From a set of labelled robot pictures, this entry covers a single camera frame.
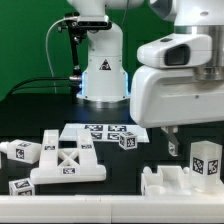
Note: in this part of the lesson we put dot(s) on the white L-shaped border wall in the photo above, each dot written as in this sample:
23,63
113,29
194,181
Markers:
197,208

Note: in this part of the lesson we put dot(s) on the white chair seat part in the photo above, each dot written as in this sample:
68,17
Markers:
176,181

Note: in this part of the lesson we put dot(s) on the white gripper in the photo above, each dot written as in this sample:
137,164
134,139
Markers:
172,97

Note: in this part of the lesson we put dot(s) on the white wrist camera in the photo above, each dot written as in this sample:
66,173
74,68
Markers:
176,50

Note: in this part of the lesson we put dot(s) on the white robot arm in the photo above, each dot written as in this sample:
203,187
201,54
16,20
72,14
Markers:
192,17

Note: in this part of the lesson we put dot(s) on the white chair backrest part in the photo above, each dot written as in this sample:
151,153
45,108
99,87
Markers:
67,165

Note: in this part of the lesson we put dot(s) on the white base tag plate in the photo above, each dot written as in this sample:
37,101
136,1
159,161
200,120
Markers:
103,132

